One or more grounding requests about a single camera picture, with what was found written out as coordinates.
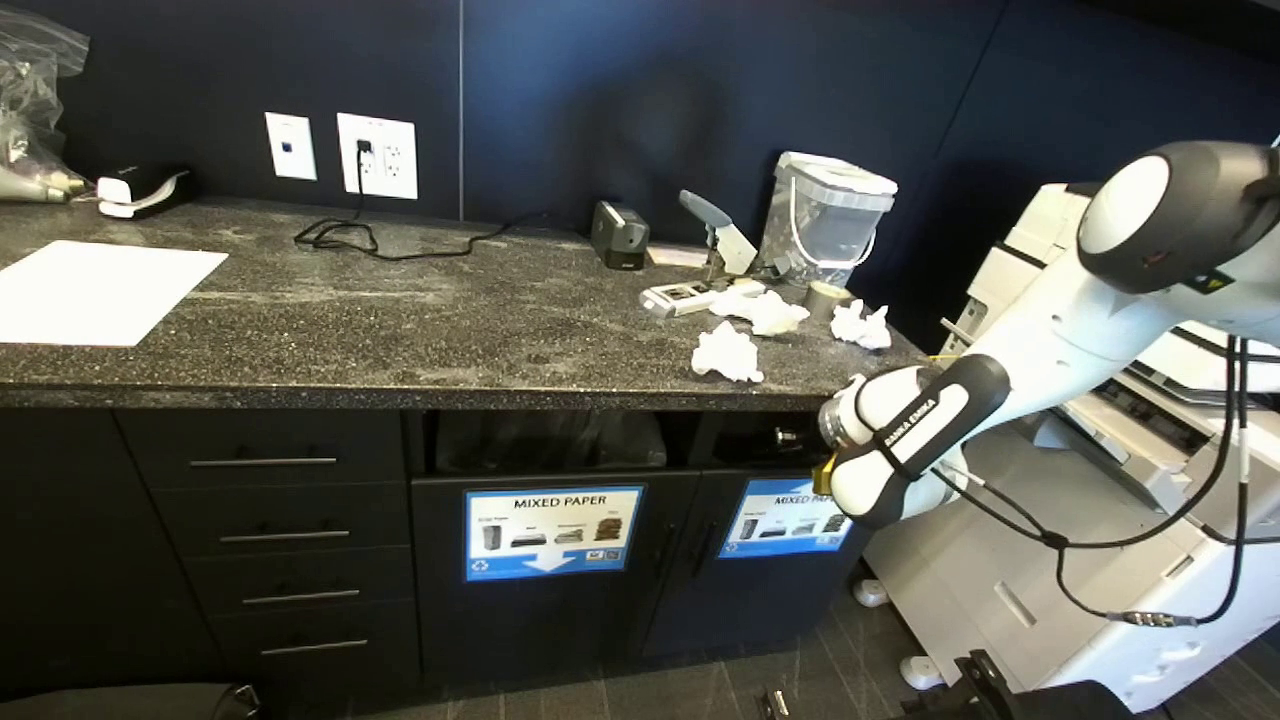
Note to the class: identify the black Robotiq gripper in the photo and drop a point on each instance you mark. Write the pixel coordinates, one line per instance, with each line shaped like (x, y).
(799, 442)

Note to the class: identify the white paper ball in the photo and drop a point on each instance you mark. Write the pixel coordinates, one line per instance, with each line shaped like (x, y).
(860, 326)
(727, 352)

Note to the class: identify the large white paper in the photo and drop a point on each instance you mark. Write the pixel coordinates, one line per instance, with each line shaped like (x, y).
(767, 315)

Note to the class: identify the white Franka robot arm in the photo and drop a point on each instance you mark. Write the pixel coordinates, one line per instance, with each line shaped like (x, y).
(1053, 345)

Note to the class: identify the black bin door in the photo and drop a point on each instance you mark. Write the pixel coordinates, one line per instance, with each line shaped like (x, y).
(761, 604)
(534, 623)

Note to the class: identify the blue label with up arrow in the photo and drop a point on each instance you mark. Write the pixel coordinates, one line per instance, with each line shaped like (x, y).
(775, 520)

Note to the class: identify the white printer caster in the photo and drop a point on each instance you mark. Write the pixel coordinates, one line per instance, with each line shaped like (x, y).
(922, 675)
(869, 593)

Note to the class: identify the clear bucket with white lid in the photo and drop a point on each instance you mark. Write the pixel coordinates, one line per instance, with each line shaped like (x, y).
(824, 213)

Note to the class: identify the blue label with down arrow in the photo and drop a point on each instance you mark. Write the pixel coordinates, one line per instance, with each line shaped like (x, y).
(555, 534)

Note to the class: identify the small dark floor object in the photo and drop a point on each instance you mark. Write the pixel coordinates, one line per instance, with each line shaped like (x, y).
(775, 702)

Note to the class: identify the black pencil sharpener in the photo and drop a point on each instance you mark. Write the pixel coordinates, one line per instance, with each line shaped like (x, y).
(623, 236)

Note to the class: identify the large white office printer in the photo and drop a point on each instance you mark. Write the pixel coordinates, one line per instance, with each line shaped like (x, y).
(1015, 624)

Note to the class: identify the white power outlet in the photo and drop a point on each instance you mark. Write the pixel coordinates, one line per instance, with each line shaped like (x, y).
(390, 163)

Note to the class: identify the flat white paper sheet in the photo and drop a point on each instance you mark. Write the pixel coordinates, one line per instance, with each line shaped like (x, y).
(103, 295)

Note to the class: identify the white and black stapler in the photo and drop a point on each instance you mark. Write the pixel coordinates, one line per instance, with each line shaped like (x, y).
(124, 194)

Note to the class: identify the black cabinet door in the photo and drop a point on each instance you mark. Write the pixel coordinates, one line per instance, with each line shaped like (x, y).
(61, 545)

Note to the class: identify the clear plastic bag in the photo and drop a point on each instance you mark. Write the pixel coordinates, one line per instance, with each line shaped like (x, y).
(32, 82)

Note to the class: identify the black wheeled floor bracket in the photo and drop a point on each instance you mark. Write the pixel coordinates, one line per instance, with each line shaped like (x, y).
(981, 686)

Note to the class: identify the white wall plate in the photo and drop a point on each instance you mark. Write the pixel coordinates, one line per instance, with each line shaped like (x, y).
(291, 147)

